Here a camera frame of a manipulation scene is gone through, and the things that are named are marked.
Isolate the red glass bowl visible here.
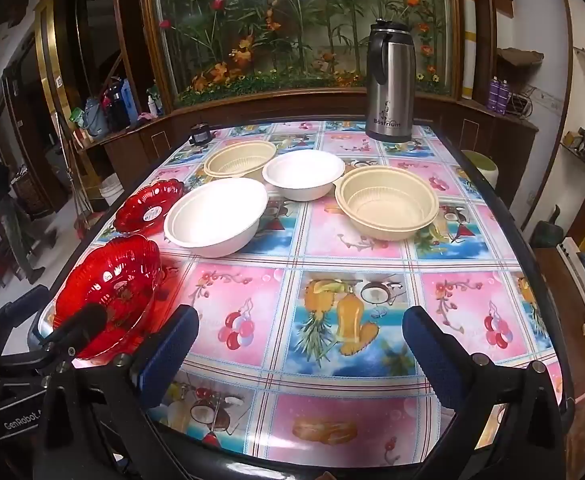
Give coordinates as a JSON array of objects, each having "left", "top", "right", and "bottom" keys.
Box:
[
  {"left": 52, "top": 234, "right": 162, "bottom": 361},
  {"left": 114, "top": 179, "right": 185, "bottom": 235}
]

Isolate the white box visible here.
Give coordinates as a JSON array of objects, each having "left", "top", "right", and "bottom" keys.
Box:
[{"left": 557, "top": 239, "right": 585, "bottom": 286}]

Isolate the white stool with green top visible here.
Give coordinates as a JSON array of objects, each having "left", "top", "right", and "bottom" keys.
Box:
[{"left": 460, "top": 149, "right": 499, "bottom": 188}]

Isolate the artificial flower glass display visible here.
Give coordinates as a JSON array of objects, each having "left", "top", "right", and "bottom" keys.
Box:
[{"left": 140, "top": 0, "right": 461, "bottom": 108}]

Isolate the white and yellow roll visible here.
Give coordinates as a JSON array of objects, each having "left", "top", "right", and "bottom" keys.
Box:
[{"left": 461, "top": 0, "right": 476, "bottom": 101}]

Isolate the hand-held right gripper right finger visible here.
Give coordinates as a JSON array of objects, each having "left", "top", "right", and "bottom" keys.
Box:
[{"left": 401, "top": 305, "right": 576, "bottom": 480}]

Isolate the white bucket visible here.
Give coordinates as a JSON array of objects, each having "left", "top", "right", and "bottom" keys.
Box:
[{"left": 100, "top": 181, "right": 123, "bottom": 211}]

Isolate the wicker basket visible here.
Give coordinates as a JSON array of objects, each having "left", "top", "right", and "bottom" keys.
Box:
[{"left": 11, "top": 170, "right": 48, "bottom": 218}]

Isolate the large white bowl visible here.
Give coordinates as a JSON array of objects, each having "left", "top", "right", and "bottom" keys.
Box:
[{"left": 163, "top": 177, "right": 268, "bottom": 259}]

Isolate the wire basket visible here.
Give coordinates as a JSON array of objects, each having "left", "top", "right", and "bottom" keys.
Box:
[{"left": 509, "top": 87, "right": 534, "bottom": 120}]

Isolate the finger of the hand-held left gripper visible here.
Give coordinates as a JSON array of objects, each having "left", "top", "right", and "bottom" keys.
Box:
[{"left": 40, "top": 302, "right": 109, "bottom": 358}]

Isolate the fruit printed tablecloth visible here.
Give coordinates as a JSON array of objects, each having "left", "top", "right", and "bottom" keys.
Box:
[{"left": 37, "top": 120, "right": 566, "bottom": 463}]

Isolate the grey blue bag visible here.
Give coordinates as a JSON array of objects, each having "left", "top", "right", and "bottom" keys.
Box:
[{"left": 83, "top": 96, "right": 108, "bottom": 137}]

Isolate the stainless steel thermos jug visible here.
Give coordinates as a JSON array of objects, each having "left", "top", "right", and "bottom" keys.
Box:
[{"left": 365, "top": 18, "right": 416, "bottom": 143}]

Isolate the small white bowl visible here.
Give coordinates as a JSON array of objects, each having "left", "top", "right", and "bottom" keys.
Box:
[{"left": 262, "top": 149, "right": 346, "bottom": 202}]

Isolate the dark green jug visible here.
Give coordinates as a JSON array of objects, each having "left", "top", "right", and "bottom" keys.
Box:
[{"left": 533, "top": 205, "right": 562, "bottom": 248}]

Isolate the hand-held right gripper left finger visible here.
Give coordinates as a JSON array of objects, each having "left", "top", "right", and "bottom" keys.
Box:
[{"left": 35, "top": 304, "right": 200, "bottom": 480}]

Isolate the small black jar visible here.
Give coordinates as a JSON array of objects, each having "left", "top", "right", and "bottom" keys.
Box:
[{"left": 189, "top": 124, "right": 213, "bottom": 148}]

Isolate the beige plastic bowl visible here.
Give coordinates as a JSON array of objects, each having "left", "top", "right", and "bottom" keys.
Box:
[
  {"left": 335, "top": 166, "right": 440, "bottom": 241},
  {"left": 203, "top": 141, "right": 278, "bottom": 180}
]

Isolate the wooden side table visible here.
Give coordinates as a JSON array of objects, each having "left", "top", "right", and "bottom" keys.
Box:
[{"left": 533, "top": 246, "right": 585, "bottom": 361}]

